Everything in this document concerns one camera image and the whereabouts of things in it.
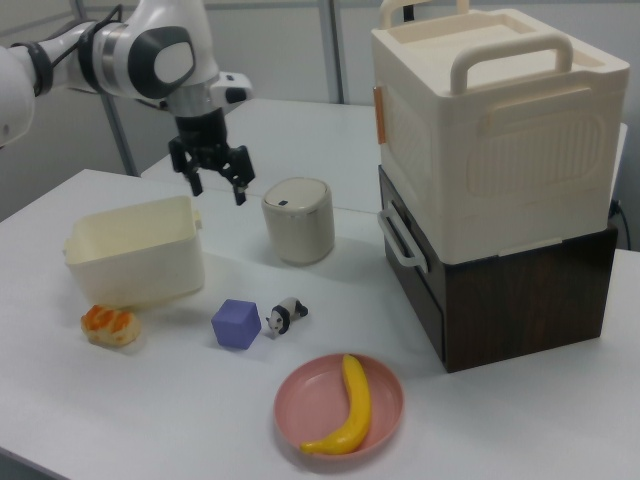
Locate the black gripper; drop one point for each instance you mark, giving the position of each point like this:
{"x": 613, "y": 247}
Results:
{"x": 202, "y": 137}

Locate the cream plastic box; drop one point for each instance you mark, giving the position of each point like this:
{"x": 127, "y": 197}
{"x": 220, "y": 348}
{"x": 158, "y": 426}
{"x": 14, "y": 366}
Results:
{"x": 135, "y": 247}

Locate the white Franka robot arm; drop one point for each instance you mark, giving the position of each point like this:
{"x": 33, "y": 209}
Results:
{"x": 125, "y": 50}

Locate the beige small lidded trash can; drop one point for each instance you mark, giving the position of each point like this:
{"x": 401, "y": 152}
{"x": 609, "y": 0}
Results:
{"x": 298, "y": 220}

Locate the purple cube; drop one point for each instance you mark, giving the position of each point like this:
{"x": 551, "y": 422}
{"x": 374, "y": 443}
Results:
{"x": 236, "y": 324}

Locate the panda toy figure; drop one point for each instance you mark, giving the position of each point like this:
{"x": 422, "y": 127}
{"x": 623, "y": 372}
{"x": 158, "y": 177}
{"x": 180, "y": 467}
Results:
{"x": 286, "y": 317}

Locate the orange toy bread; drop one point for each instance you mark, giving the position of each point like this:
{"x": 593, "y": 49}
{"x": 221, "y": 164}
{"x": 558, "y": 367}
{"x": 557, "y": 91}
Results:
{"x": 110, "y": 325}

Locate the pink plate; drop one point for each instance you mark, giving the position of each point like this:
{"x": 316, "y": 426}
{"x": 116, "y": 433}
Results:
{"x": 320, "y": 400}

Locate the yellow toy banana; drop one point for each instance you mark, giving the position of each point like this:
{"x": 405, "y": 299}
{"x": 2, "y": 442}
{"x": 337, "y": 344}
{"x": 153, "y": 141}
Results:
{"x": 352, "y": 400}

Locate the cream plastic storage container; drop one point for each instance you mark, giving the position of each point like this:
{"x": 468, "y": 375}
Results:
{"x": 500, "y": 135}

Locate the dark wooden drawer cabinet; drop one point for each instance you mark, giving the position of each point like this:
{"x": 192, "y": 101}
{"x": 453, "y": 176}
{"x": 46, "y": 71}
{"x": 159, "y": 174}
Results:
{"x": 500, "y": 300}

